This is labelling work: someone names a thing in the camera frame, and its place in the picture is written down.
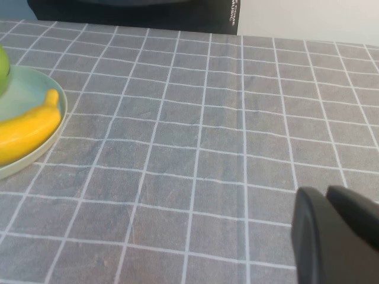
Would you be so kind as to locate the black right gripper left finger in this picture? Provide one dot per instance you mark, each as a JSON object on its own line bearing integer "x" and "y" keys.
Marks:
{"x": 319, "y": 242}

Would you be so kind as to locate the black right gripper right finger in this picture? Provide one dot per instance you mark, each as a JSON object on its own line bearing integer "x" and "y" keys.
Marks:
{"x": 358, "y": 213}

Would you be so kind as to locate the yellow banana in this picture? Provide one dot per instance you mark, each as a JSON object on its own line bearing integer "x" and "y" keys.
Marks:
{"x": 26, "y": 130}

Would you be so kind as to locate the grey checked tablecloth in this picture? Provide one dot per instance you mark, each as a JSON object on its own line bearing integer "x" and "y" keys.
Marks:
{"x": 189, "y": 148}

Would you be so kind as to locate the pale green round plate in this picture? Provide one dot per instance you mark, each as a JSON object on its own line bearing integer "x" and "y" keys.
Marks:
{"x": 29, "y": 85}

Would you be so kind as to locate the green apple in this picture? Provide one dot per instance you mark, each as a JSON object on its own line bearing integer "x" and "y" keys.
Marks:
{"x": 3, "y": 71}

